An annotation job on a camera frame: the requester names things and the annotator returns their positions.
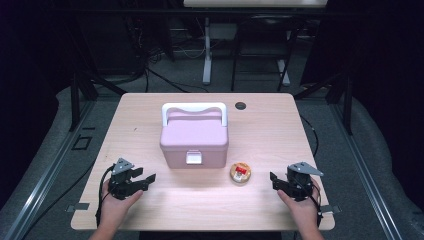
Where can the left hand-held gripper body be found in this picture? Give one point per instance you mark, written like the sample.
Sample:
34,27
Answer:
121,181

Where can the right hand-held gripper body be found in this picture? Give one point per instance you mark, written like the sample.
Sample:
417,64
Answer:
300,185

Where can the round pastry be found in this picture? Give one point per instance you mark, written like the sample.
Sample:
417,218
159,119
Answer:
240,172

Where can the pink plastic lidded box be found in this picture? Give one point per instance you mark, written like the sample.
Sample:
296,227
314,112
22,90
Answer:
195,136

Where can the person's right hand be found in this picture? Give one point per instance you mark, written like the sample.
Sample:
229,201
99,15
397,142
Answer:
305,211

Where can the person's left hand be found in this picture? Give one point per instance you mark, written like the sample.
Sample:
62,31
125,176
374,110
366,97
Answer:
115,210

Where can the white desk leg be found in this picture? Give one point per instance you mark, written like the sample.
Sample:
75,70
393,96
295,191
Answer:
284,71
207,56

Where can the black chair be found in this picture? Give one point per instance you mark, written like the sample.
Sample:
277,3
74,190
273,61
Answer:
266,23

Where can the white desk top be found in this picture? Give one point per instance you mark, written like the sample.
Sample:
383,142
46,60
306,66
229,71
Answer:
255,3

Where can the grey metal table bracket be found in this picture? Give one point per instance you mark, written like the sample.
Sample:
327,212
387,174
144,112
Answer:
77,207
330,209

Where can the aluminium floor rail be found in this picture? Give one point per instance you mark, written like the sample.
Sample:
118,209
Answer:
50,170
366,170

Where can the black metal frame stand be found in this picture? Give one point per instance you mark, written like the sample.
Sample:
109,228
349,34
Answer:
75,100
347,103

